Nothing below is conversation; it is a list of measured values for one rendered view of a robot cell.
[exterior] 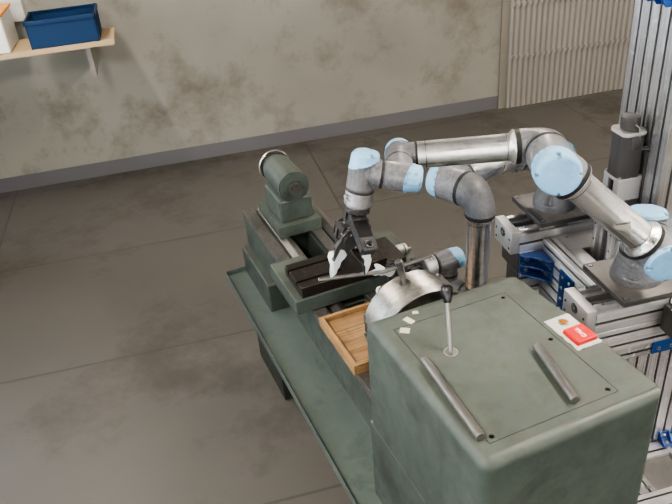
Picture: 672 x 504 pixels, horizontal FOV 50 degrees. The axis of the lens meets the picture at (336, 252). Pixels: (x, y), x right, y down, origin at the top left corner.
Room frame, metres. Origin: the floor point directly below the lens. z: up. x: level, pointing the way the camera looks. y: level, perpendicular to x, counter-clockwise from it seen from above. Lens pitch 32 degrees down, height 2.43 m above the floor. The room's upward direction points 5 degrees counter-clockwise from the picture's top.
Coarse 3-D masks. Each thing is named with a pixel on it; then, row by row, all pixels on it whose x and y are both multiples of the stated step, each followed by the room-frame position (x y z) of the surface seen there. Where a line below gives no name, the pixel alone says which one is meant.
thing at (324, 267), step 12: (384, 240) 2.43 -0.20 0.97; (384, 252) 2.34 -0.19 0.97; (396, 252) 2.33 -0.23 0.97; (288, 264) 2.31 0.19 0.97; (300, 264) 2.31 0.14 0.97; (312, 264) 2.31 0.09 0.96; (324, 264) 2.29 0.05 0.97; (348, 264) 2.27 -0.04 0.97; (288, 276) 2.28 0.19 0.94; (300, 276) 2.22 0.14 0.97; (312, 276) 2.21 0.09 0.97; (324, 276) 2.21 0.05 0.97; (372, 276) 2.24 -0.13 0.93; (300, 288) 2.15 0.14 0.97; (312, 288) 2.16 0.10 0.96; (324, 288) 2.17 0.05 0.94
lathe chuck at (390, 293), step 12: (408, 276) 1.76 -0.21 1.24; (420, 276) 1.76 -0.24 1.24; (432, 276) 1.77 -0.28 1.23; (384, 288) 1.75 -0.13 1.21; (396, 288) 1.72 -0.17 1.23; (408, 288) 1.71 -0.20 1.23; (372, 300) 1.74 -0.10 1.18; (384, 300) 1.70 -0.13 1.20; (396, 300) 1.68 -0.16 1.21; (372, 312) 1.71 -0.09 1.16; (384, 312) 1.67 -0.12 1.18
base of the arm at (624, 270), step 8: (616, 256) 1.79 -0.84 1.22; (624, 256) 1.75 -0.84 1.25; (616, 264) 1.76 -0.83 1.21; (624, 264) 1.74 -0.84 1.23; (632, 264) 1.72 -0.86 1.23; (616, 272) 1.75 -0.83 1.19; (624, 272) 1.73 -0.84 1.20; (632, 272) 1.72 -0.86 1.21; (640, 272) 1.71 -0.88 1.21; (616, 280) 1.74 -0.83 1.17; (624, 280) 1.72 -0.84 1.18; (632, 280) 1.72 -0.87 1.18; (640, 280) 1.70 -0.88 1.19; (648, 280) 1.69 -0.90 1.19; (632, 288) 1.70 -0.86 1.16; (640, 288) 1.69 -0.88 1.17; (648, 288) 1.69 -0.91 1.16
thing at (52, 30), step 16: (32, 16) 5.21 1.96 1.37; (48, 16) 5.23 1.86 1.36; (64, 16) 5.25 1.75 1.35; (80, 16) 4.96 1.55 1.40; (96, 16) 5.11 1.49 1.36; (32, 32) 4.90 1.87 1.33; (48, 32) 4.92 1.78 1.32; (64, 32) 4.94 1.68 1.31; (80, 32) 4.96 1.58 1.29; (96, 32) 4.98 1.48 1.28; (32, 48) 4.90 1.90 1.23
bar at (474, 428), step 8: (424, 360) 1.34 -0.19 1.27; (432, 368) 1.30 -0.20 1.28; (432, 376) 1.28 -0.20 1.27; (440, 376) 1.27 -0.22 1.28; (440, 384) 1.25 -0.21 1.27; (448, 384) 1.25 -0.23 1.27; (448, 392) 1.22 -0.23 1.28; (448, 400) 1.21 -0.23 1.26; (456, 400) 1.19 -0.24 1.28; (456, 408) 1.17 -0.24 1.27; (464, 408) 1.16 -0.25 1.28; (464, 416) 1.14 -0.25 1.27; (472, 424) 1.11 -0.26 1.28; (472, 432) 1.10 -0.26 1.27; (480, 432) 1.09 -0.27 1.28; (480, 440) 1.08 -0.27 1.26
